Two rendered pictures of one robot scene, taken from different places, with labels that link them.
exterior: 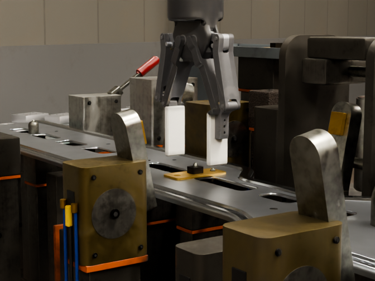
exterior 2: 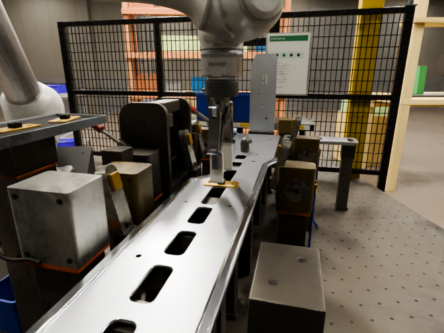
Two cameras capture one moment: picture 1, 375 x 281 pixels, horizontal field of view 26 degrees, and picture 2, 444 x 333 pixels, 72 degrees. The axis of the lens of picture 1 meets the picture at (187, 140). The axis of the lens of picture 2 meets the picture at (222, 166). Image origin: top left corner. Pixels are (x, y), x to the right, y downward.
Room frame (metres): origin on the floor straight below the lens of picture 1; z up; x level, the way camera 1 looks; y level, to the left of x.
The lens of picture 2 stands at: (1.56, 0.51, 1.26)
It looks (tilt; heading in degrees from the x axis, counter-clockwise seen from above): 17 degrees down; 229
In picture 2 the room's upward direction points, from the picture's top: straight up
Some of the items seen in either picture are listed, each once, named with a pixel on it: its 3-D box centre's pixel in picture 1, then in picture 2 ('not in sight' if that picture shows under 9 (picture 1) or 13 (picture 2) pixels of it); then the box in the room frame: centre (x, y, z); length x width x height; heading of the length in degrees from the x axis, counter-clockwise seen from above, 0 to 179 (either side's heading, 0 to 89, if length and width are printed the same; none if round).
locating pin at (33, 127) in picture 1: (33, 130); not in sight; (1.53, 0.29, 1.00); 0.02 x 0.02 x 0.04
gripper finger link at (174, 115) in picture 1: (174, 130); (217, 168); (1.14, 0.02, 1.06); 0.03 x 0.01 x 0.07; 125
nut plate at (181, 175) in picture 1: (195, 170); (221, 182); (1.10, -0.01, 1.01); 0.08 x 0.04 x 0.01; 125
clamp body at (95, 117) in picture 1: (101, 180); not in sight; (1.68, 0.18, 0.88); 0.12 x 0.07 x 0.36; 125
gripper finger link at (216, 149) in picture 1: (217, 138); (226, 156); (1.06, -0.04, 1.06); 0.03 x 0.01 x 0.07; 125
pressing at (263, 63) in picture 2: not in sight; (262, 93); (0.49, -0.42, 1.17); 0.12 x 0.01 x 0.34; 125
